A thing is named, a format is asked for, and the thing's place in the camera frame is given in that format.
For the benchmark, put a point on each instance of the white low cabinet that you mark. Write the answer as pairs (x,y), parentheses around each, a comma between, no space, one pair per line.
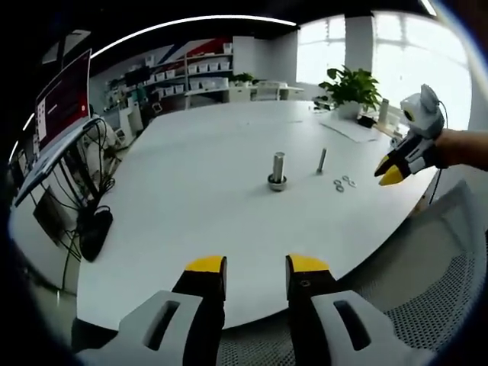
(130,119)

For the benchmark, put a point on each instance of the small black object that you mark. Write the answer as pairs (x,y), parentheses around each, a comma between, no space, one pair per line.
(365,122)

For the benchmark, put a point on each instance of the large steel washer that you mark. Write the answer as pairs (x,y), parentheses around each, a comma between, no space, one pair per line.
(277,180)

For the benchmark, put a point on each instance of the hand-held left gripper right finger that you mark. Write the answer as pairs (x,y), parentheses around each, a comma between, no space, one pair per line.
(312,305)

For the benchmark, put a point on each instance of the thick steel threaded stud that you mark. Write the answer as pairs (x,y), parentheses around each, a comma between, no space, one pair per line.
(279,164)

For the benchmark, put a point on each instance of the bright window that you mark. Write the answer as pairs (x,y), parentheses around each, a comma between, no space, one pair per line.
(324,57)

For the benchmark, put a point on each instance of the white paper sheet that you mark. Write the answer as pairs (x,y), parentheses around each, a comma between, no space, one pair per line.
(348,131)

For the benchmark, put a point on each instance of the laptop with red screen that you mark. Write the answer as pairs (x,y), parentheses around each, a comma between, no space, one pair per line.
(65,95)

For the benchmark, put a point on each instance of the black bag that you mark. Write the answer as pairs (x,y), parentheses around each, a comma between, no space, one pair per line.
(95,234)

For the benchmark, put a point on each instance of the black background monitor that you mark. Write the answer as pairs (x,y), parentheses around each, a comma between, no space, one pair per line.
(136,76)

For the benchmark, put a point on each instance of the white background desk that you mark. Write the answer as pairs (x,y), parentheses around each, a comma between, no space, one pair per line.
(267,91)

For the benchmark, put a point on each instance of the white bulky object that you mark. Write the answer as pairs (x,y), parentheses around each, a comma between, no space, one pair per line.
(104,133)

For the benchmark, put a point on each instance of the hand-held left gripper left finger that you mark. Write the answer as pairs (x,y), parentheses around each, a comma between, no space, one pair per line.
(198,297)

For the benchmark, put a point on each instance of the white shelf unit with bins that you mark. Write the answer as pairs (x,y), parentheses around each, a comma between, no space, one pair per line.
(206,76)

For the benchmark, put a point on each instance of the flat black box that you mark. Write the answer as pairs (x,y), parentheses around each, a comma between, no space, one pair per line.
(47,215)

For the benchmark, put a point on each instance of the thin steel threaded stud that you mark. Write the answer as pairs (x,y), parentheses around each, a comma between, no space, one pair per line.
(322,160)

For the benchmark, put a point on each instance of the wooden board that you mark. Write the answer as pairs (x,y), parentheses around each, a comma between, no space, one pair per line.
(387,129)

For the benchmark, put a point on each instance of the small green potted plant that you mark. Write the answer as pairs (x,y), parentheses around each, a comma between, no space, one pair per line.
(242,79)

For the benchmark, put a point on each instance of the ceiling light strip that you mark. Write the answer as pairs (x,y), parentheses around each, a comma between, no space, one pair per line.
(171,28)

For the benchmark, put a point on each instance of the grey mesh office chair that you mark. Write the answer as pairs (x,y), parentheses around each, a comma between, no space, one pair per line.
(438,305)

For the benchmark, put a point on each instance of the large green potted plant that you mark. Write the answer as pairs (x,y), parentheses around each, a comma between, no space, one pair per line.
(354,87)

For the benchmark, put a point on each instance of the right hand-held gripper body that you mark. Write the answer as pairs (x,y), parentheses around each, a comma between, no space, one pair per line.
(423,114)

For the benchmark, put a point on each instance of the person's right hand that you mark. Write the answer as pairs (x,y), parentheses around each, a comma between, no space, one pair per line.
(455,148)

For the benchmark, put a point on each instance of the white bottle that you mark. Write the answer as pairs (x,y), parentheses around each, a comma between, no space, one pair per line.
(384,110)

